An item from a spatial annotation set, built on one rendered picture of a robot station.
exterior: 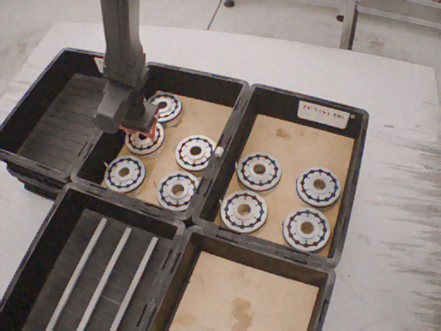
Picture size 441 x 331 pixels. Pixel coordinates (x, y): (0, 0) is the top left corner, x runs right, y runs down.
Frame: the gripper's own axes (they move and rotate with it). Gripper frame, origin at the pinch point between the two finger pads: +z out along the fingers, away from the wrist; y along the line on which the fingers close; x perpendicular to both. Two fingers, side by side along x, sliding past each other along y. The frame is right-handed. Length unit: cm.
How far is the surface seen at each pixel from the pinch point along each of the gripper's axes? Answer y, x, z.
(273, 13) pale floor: -13, 174, 99
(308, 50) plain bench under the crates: 30, 62, 22
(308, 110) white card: 37.2, 17.9, -0.6
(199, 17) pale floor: -62, 154, 98
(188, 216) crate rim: 21.3, -19.0, -6.9
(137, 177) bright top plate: 3.8, -11.6, 0.6
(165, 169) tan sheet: 8.0, -5.9, 4.0
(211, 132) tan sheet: 14.5, 8.0, 4.9
